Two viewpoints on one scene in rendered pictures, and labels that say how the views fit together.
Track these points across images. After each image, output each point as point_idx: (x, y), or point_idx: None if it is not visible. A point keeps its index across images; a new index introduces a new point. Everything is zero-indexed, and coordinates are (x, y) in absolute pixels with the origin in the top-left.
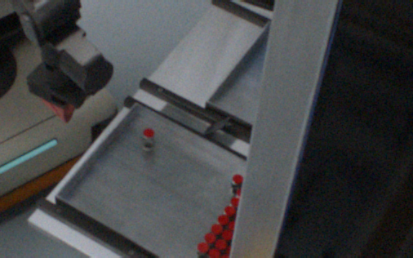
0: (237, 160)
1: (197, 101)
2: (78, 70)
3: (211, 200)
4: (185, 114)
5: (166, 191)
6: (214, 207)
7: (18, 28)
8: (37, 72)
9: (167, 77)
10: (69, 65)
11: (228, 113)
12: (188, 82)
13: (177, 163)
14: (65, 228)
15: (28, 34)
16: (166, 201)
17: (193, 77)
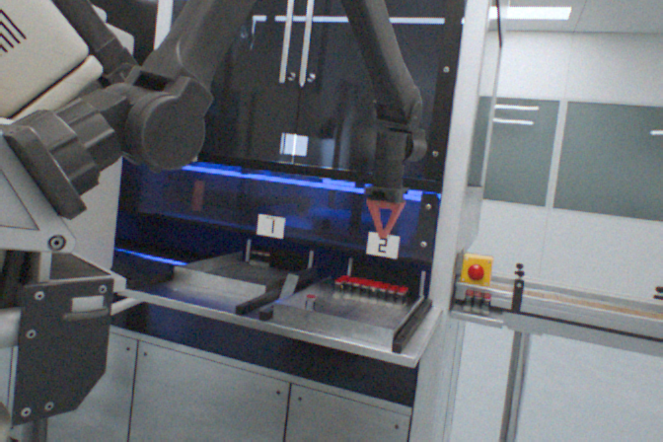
0: (317, 285)
1: None
2: (420, 139)
3: (347, 303)
4: (268, 304)
5: (348, 313)
6: (352, 303)
7: None
8: (387, 188)
9: (226, 307)
10: (417, 140)
11: (274, 282)
12: (231, 302)
13: (320, 309)
14: (409, 344)
15: (411, 125)
16: (357, 314)
17: (225, 300)
